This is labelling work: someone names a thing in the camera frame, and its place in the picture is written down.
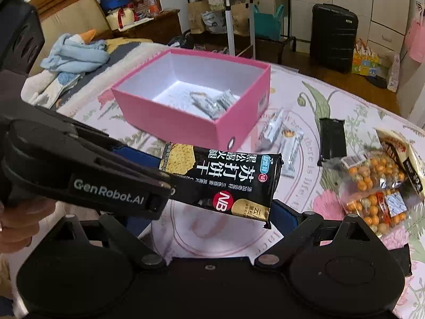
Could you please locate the floral bed sheet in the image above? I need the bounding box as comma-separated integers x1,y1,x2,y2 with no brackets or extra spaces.
65,60,425,319

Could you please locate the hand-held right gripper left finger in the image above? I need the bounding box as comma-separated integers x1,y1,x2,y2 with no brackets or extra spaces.
45,212,167,270

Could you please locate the red printed box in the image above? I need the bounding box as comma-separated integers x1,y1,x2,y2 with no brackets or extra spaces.
131,0,151,19

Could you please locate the black suitcase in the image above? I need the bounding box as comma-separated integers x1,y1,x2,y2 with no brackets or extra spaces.
309,3,359,74

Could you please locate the plain black snack packet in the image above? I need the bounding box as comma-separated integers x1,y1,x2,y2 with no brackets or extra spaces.
317,117,347,167
394,243,413,277

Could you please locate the black cracker packet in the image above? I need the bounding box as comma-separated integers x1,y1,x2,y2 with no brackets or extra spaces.
159,142,284,230

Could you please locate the clear bag of coated peanuts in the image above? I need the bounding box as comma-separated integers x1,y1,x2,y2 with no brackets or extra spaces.
340,149,410,238

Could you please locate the cream gift with red ribbon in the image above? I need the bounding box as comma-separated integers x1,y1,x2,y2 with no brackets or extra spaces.
106,7,137,31

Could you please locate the white panelled door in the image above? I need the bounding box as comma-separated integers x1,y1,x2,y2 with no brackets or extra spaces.
288,0,419,61

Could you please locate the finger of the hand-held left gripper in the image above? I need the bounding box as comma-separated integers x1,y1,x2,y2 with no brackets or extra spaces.
33,106,164,171
0,119,218,220

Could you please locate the pink cardboard box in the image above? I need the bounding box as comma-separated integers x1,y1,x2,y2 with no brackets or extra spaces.
110,48,271,152

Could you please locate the grey yellow blanket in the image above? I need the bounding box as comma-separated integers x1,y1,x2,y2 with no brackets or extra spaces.
77,38,154,85

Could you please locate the person's left hand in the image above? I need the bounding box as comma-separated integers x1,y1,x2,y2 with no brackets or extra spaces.
0,200,58,256

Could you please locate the teal tote bag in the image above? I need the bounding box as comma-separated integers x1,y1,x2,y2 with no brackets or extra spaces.
254,4,285,41

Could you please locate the white plastic bag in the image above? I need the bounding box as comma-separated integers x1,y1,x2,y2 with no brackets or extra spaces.
201,10,228,34

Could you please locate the wooden nightstand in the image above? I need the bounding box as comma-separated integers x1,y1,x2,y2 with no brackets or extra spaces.
112,9,183,45

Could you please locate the pale printed plastic bag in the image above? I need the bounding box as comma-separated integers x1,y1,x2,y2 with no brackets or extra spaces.
386,54,401,92

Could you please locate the white printed cloth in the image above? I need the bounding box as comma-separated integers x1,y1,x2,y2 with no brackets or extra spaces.
21,69,87,111

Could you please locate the blue goose plush toy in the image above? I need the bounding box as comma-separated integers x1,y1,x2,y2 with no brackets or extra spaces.
40,29,111,74

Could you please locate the brown paper bag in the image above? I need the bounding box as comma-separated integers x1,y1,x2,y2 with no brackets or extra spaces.
232,2,256,37
187,0,212,35

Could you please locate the pink hanging garment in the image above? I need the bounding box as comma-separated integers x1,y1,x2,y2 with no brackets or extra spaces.
406,0,425,62

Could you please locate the colourful gift bag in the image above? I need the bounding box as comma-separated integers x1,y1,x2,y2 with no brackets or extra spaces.
351,38,389,81

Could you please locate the beige brown snack bag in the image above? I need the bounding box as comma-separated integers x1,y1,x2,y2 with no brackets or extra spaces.
375,128,425,204

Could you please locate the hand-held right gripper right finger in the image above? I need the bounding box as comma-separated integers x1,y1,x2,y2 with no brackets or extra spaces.
255,201,383,269

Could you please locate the wooden padded headboard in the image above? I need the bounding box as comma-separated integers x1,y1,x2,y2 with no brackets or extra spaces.
25,0,115,78

